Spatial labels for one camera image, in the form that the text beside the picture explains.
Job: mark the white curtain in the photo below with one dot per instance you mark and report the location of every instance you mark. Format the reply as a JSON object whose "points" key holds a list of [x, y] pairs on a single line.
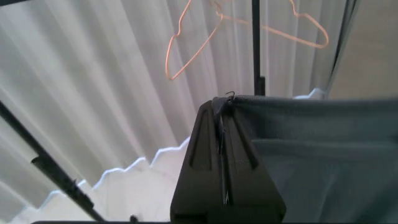
{"points": [[109, 77]]}

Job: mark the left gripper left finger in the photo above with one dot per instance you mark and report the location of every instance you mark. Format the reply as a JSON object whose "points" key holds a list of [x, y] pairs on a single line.
{"points": [[196, 193]]}

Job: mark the black clothes rack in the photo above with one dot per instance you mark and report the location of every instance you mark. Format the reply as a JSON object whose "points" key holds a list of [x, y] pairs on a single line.
{"points": [[257, 46]]}

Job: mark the dark grey sleeveless top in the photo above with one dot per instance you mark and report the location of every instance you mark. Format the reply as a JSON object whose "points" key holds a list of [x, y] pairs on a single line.
{"points": [[326, 161]]}

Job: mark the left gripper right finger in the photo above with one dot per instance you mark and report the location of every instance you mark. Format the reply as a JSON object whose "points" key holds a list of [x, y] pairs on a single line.
{"points": [[252, 193]]}

